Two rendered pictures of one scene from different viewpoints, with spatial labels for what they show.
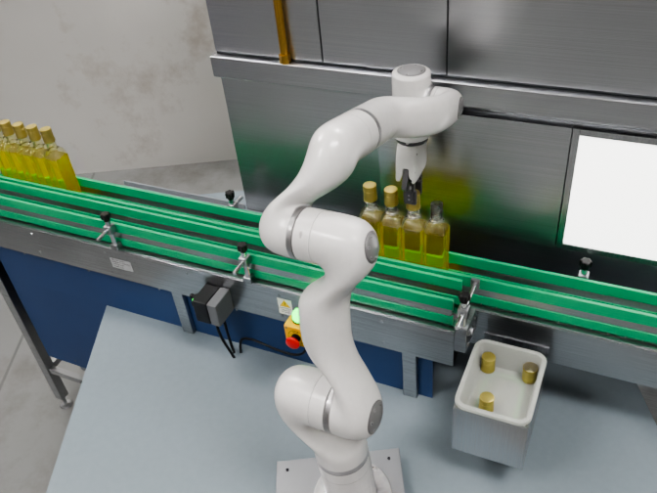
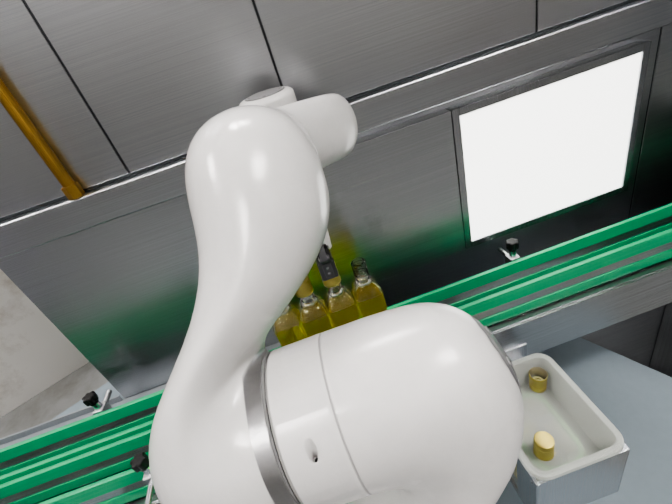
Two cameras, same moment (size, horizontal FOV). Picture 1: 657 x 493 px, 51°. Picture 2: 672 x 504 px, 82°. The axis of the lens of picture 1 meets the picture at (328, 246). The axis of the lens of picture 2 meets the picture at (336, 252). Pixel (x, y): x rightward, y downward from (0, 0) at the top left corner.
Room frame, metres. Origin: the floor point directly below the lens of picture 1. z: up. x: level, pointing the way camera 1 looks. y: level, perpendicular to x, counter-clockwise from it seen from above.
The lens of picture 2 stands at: (0.84, 0.07, 1.74)
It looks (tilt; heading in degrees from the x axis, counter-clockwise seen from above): 33 degrees down; 329
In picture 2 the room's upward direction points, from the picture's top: 19 degrees counter-clockwise
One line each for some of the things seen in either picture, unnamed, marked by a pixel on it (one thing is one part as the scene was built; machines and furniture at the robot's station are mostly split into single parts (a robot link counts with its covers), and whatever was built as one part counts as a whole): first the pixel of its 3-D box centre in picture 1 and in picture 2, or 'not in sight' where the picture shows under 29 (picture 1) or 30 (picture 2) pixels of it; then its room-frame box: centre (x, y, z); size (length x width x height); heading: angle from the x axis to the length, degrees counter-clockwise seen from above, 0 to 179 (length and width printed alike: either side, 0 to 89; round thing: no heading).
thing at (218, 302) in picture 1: (212, 305); not in sight; (1.46, 0.35, 0.96); 0.08 x 0.08 x 0.08; 62
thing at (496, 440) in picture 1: (502, 394); (530, 421); (1.07, -0.38, 0.92); 0.27 x 0.17 x 0.15; 152
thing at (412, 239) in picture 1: (414, 248); (349, 327); (1.38, -0.22, 1.16); 0.06 x 0.06 x 0.21; 62
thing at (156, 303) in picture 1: (200, 291); not in sight; (1.67, 0.42, 0.84); 1.59 x 0.18 x 0.18; 62
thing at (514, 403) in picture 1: (500, 390); (540, 420); (1.04, -0.37, 0.97); 0.22 x 0.17 x 0.09; 152
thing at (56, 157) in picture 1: (60, 167); not in sight; (1.94, 0.82, 1.19); 0.06 x 0.06 x 0.28; 62
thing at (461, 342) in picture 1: (465, 330); not in sight; (1.20, -0.32, 1.02); 0.09 x 0.04 x 0.07; 152
